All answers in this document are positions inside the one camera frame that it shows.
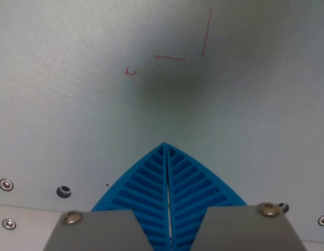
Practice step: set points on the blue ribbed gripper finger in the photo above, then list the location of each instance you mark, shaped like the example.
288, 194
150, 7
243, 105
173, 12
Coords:
141, 183
193, 183

